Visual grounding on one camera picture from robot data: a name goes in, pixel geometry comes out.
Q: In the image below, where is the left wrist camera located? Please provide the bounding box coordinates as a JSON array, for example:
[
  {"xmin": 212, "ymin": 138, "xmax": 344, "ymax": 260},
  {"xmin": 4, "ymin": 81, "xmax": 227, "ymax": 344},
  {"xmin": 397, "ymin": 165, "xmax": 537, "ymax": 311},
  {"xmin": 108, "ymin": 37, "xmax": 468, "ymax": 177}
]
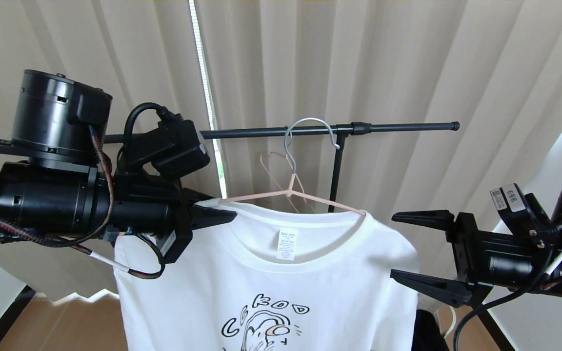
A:
[{"xmin": 124, "ymin": 115, "xmax": 211, "ymax": 182}]

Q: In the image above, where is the pink clothes hanger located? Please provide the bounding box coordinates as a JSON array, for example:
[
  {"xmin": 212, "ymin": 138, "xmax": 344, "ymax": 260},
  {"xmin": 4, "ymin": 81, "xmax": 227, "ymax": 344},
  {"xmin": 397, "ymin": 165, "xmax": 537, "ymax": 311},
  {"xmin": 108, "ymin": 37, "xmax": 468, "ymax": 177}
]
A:
[
  {"xmin": 219, "ymin": 118, "xmax": 367, "ymax": 216},
  {"xmin": 260, "ymin": 151, "xmax": 316, "ymax": 214}
]

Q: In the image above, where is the black clothes rack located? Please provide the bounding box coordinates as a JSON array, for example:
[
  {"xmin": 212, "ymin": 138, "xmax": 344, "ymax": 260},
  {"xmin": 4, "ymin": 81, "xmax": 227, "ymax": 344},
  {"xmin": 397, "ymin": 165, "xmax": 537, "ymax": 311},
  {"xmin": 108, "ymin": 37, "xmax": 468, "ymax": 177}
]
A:
[{"xmin": 103, "ymin": 122, "xmax": 460, "ymax": 214}]

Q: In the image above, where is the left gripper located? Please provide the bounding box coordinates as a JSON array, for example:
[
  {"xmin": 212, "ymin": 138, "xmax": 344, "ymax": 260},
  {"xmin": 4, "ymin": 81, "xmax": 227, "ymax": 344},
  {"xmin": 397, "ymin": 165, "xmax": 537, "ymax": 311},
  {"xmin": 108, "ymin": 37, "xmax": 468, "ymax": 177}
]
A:
[{"xmin": 113, "ymin": 185, "xmax": 194, "ymax": 264}]

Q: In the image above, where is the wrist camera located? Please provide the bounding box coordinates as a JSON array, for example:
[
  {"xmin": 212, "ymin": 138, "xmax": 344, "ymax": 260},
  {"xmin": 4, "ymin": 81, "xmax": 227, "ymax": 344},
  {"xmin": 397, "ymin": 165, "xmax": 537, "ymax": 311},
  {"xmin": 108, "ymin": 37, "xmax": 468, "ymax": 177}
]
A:
[
  {"xmin": 490, "ymin": 184, "xmax": 562, "ymax": 244},
  {"xmin": 124, "ymin": 115, "xmax": 211, "ymax": 182}
]

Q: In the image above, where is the white laundry basket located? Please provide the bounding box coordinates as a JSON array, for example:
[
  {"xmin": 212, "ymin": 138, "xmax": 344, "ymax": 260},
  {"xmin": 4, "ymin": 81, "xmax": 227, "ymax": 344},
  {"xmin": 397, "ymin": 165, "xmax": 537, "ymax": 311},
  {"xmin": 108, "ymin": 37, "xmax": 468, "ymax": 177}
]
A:
[{"xmin": 434, "ymin": 305, "xmax": 458, "ymax": 340}]

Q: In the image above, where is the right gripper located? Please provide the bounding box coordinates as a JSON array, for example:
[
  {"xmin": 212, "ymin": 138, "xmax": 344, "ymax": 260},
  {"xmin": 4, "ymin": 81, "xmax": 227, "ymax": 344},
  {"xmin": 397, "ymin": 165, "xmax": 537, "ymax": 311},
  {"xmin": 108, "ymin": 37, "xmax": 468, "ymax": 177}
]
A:
[{"xmin": 389, "ymin": 209, "xmax": 551, "ymax": 309}]

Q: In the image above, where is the beige curtain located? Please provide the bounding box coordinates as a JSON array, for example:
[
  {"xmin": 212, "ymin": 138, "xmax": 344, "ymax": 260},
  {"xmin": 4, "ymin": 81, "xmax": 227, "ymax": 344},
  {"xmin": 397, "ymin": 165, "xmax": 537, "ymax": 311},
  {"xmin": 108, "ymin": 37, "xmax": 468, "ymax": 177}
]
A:
[{"xmin": 0, "ymin": 0, "xmax": 562, "ymax": 305}]

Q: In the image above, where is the white printed t-shirt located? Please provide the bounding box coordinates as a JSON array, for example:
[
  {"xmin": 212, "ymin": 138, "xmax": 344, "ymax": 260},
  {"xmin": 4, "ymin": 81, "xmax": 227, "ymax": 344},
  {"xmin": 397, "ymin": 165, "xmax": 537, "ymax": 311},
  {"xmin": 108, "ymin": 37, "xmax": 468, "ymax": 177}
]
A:
[{"xmin": 114, "ymin": 197, "xmax": 421, "ymax": 351}]

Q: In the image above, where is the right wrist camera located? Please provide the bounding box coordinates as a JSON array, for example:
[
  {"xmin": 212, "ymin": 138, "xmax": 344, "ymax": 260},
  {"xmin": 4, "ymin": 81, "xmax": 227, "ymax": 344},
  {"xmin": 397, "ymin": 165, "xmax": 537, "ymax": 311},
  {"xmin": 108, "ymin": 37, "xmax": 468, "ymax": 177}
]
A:
[{"xmin": 490, "ymin": 184, "xmax": 562, "ymax": 244}]

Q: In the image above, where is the black garment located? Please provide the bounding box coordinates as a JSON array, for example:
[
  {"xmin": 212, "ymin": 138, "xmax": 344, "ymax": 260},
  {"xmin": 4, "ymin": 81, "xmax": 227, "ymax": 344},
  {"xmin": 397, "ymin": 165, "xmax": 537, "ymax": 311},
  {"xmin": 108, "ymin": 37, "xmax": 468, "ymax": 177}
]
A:
[{"xmin": 410, "ymin": 310, "xmax": 451, "ymax": 351}]

